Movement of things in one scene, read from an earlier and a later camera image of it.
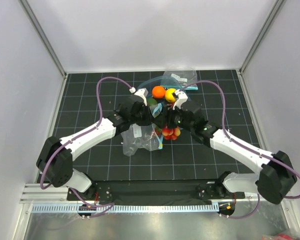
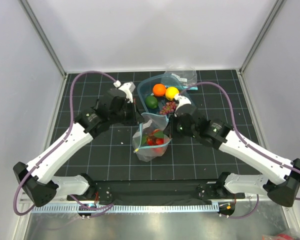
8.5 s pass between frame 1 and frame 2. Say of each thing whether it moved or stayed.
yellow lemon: stayed
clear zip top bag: moved
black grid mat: stayed
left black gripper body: moved
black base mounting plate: stayed
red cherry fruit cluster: moved
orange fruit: stayed
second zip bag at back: stayed
